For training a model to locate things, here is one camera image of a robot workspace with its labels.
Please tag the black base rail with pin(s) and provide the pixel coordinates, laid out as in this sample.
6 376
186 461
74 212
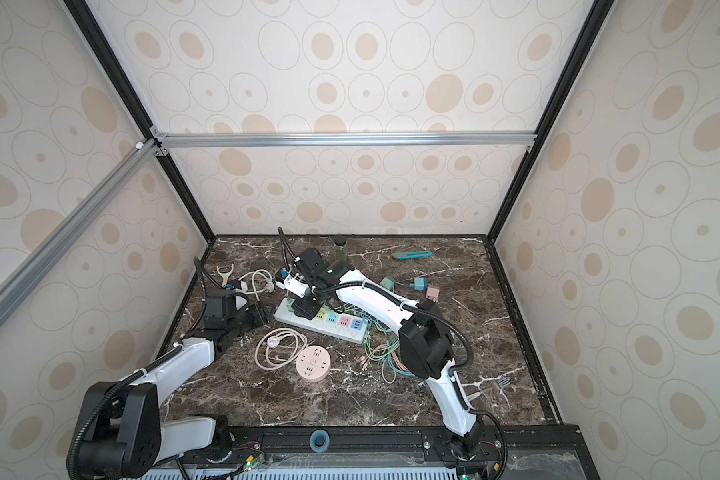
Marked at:
388 452

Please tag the glass spice jar black lid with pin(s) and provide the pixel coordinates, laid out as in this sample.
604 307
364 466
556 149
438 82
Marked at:
340 248

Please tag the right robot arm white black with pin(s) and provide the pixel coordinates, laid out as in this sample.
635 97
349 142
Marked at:
430 347

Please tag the pink charger plug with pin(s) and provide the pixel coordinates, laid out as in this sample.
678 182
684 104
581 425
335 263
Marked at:
432 293

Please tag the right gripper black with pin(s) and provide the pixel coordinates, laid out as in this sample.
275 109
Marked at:
305 310

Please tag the silver aluminium bar left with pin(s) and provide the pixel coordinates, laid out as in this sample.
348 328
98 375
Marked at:
15 289

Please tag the silver aluminium bar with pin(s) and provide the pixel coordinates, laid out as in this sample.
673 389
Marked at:
15 289
363 139

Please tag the blue tape roll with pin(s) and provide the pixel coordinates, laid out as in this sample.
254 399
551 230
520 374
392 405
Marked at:
319 441

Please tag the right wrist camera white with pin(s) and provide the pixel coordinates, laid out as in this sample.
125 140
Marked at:
293 284

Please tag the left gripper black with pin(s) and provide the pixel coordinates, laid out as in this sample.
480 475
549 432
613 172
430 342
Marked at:
260 315

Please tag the teal charger plug right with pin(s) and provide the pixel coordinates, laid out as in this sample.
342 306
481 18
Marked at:
420 284

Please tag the green charger plug lower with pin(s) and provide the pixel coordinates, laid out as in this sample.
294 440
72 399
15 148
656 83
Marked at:
388 284

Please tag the cream vegetable peeler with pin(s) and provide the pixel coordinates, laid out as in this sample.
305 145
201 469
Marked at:
224 275

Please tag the silver aluminium bar back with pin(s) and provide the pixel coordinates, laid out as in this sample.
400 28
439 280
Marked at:
363 139

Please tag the pink round socket hub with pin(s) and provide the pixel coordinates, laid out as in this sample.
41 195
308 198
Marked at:
313 363

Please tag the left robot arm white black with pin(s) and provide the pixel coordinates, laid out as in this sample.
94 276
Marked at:
119 432

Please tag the white colourful power strip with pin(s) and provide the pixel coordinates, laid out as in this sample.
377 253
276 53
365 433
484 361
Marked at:
328 322

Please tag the teal utility knife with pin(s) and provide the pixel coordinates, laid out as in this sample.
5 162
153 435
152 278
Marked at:
412 255

